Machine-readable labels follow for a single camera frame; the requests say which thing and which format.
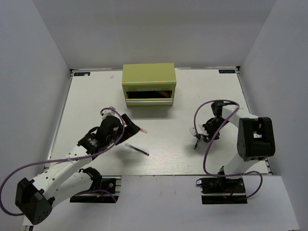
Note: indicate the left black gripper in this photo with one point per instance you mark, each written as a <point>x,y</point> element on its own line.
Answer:
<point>131,129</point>

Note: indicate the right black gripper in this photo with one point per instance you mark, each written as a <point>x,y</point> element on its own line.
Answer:
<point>208,138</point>

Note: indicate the green pen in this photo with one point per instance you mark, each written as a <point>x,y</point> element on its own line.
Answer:
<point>196,144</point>

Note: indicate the purple pen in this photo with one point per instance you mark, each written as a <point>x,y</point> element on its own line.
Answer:
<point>136,149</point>

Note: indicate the red pen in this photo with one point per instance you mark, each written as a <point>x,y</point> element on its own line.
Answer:
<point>143,131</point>

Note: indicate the orange grey glue stick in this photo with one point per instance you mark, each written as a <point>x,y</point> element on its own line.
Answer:
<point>166,94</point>

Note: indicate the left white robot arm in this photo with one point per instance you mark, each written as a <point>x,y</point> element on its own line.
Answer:
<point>37,197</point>

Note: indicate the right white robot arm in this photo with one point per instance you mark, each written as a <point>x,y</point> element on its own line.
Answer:
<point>255,137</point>

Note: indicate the green metal drawer cabinet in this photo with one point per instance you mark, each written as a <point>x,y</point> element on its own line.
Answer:
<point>143,83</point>

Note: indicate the right blue label sticker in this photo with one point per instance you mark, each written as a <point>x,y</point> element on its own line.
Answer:
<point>226,71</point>

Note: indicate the blue label sticker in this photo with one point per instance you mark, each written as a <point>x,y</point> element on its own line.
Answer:
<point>81,74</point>
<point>226,71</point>

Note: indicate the left blue label sticker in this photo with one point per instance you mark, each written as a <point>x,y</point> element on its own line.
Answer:
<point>81,74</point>

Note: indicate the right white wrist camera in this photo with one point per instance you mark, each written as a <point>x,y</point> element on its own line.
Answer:
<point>198,130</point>

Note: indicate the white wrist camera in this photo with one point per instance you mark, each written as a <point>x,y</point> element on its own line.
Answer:
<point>110,111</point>
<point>198,130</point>

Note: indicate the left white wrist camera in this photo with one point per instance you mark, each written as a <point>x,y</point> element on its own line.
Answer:
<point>110,111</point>

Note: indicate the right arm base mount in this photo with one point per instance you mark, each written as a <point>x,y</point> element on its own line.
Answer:
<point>222,191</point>

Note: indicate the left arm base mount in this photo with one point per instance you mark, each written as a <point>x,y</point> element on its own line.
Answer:
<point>105,191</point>

